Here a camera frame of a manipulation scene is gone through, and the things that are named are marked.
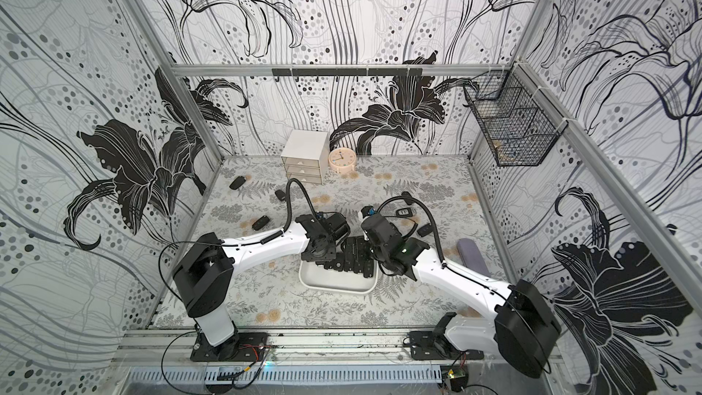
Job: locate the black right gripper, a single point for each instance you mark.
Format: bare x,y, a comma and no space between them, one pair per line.
370,255

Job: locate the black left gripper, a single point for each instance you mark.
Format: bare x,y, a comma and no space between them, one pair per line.
330,255

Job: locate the black flip key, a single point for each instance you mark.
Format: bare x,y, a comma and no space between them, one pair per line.
261,223
425,230

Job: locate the silver edged smart key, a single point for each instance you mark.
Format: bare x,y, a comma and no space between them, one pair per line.
405,212

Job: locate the white rectangular storage tray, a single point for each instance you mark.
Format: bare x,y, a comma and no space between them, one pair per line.
317,278

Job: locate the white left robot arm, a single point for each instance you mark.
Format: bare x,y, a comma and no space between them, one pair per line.
204,273

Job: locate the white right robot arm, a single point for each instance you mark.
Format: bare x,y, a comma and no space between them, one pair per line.
520,326

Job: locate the pink round alarm clock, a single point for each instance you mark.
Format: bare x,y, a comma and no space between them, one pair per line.
342,160

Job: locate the white mini drawer cabinet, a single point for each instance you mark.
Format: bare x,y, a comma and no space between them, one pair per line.
305,156

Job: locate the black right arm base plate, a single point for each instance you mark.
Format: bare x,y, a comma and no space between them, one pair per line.
434,345

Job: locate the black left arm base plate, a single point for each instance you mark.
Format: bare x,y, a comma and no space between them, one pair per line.
242,347

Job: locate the black wire wall basket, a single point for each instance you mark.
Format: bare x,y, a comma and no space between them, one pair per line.
507,106

